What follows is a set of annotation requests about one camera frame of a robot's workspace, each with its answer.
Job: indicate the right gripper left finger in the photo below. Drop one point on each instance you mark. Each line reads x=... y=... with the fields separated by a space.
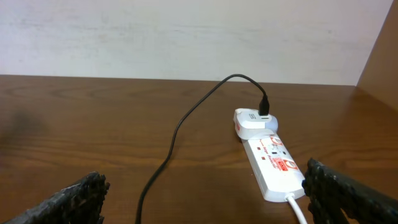
x=79 y=203

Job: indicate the white USB charger plug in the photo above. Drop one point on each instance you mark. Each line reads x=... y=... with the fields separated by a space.
x=250 y=125

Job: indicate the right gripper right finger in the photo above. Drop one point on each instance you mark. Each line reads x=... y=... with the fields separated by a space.
x=336 y=198

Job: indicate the white power strip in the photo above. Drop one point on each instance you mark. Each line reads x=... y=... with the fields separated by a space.
x=277 y=174

